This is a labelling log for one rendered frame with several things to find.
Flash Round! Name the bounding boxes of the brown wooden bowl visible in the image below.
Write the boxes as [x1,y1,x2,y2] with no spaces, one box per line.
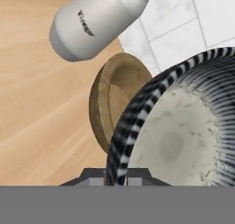
[88,52,153,154]

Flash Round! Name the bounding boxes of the white vinegar bottle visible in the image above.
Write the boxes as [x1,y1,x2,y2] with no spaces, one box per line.
[49,0,160,62]

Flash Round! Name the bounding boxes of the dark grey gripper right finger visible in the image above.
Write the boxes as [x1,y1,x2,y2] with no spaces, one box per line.
[126,168,171,187]

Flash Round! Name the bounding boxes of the black and white striped bowl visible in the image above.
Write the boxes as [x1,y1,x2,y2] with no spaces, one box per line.
[105,46,235,187]

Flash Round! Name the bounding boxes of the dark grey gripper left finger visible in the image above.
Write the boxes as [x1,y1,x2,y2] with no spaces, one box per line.
[60,168,107,187]

